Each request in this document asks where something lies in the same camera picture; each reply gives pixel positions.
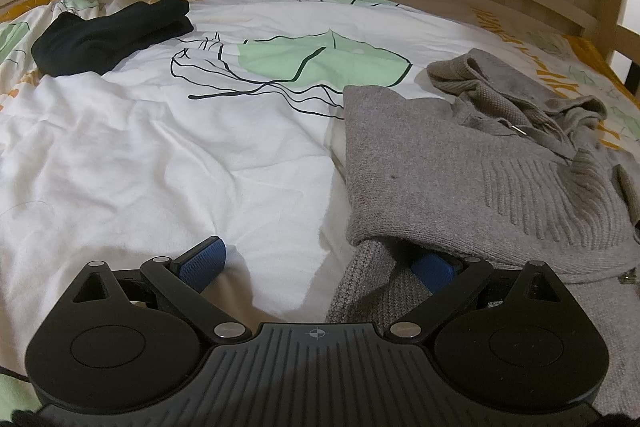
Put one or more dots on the grey knitted sweater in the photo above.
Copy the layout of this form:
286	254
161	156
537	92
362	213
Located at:
425	157

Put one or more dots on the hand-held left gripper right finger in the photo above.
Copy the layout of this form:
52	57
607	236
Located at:
431	276

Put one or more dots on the black garment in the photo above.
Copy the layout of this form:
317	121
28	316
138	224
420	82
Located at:
105	34

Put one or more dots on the white printed duvet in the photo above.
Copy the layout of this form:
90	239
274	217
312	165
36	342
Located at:
175	157

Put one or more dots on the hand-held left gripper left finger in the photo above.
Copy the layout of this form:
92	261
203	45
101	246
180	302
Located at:
202	263

